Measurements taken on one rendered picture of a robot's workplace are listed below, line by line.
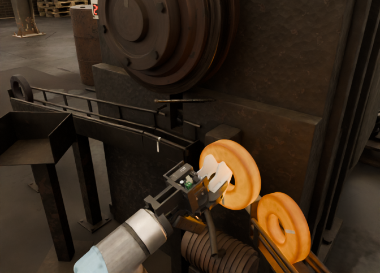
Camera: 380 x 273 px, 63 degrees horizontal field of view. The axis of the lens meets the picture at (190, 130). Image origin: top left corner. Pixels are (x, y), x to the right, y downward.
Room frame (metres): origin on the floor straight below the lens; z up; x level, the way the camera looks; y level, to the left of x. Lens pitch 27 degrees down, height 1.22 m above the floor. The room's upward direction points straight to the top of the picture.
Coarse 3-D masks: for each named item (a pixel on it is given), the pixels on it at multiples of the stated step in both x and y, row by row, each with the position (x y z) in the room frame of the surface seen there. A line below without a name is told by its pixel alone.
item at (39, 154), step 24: (0, 120) 1.10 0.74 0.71; (24, 120) 1.17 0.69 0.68; (48, 120) 1.16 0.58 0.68; (72, 120) 1.15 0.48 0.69; (0, 144) 1.06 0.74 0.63; (24, 144) 1.12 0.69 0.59; (48, 144) 1.11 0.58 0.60; (48, 168) 1.04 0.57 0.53; (48, 192) 1.03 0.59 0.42; (48, 216) 1.03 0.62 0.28; (72, 240) 1.16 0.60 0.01; (48, 264) 1.02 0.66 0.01; (72, 264) 1.02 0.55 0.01
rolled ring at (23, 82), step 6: (12, 78) 1.66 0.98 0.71; (18, 78) 1.61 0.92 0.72; (24, 78) 1.63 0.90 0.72; (12, 84) 1.67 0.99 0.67; (18, 84) 1.69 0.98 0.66; (24, 84) 1.60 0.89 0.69; (12, 90) 1.68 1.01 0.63; (18, 90) 1.69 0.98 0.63; (24, 90) 1.59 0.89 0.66; (30, 90) 1.60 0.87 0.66; (18, 96) 1.67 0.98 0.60; (30, 96) 1.59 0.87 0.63
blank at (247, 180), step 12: (216, 144) 0.58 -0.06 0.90; (228, 144) 0.57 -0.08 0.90; (204, 156) 0.60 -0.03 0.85; (216, 156) 0.58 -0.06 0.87; (228, 156) 0.55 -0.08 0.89; (240, 156) 0.53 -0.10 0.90; (240, 168) 0.53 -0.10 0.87; (252, 168) 0.52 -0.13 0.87; (240, 180) 0.52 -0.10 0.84; (252, 180) 0.51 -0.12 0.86; (228, 192) 0.54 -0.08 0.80; (240, 192) 0.52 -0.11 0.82; (252, 192) 0.50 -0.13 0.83; (228, 204) 0.54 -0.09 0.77; (240, 204) 0.52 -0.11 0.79
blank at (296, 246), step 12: (276, 192) 0.58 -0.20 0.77; (264, 204) 0.58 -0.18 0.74; (276, 204) 0.54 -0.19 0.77; (288, 204) 0.52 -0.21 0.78; (264, 216) 0.57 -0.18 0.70; (276, 216) 0.57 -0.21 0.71; (288, 216) 0.50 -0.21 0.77; (300, 216) 0.50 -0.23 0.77; (264, 228) 0.56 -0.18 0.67; (276, 228) 0.55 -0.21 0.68; (288, 228) 0.49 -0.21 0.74; (300, 228) 0.48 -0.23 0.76; (276, 240) 0.52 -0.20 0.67; (288, 240) 0.49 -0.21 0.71; (300, 240) 0.46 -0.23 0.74; (288, 252) 0.48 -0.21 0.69; (300, 252) 0.46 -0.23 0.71
